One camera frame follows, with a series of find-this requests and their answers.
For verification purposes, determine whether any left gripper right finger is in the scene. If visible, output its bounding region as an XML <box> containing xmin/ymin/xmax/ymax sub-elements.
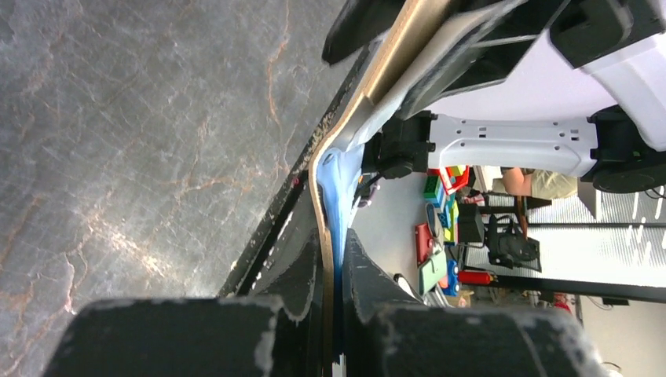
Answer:
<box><xmin>342</xmin><ymin>231</ymin><xmax>607</xmax><ymax>376</ymax></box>

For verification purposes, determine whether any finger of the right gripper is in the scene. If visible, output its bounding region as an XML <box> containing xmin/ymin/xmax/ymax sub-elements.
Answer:
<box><xmin>321</xmin><ymin>0</ymin><xmax>404</xmax><ymax>65</ymax></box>
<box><xmin>397</xmin><ymin>1</ymin><xmax>567</xmax><ymax>120</ymax></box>

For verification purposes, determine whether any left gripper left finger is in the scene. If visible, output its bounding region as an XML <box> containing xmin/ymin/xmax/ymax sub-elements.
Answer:
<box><xmin>44</xmin><ymin>232</ymin><xmax>324</xmax><ymax>376</ymax></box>

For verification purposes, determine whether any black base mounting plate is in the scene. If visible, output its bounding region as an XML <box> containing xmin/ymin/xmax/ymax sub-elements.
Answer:
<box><xmin>218</xmin><ymin>45</ymin><xmax>377</xmax><ymax>298</ymax></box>

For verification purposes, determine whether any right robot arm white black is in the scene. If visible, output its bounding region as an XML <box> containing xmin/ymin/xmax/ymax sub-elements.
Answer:
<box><xmin>317</xmin><ymin>1</ymin><xmax>665</xmax><ymax>193</ymax></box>

